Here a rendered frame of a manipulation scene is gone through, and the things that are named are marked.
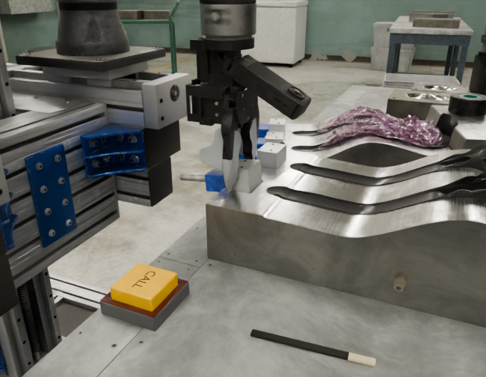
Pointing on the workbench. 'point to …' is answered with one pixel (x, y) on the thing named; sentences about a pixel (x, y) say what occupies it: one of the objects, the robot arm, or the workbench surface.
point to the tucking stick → (314, 348)
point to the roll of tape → (469, 104)
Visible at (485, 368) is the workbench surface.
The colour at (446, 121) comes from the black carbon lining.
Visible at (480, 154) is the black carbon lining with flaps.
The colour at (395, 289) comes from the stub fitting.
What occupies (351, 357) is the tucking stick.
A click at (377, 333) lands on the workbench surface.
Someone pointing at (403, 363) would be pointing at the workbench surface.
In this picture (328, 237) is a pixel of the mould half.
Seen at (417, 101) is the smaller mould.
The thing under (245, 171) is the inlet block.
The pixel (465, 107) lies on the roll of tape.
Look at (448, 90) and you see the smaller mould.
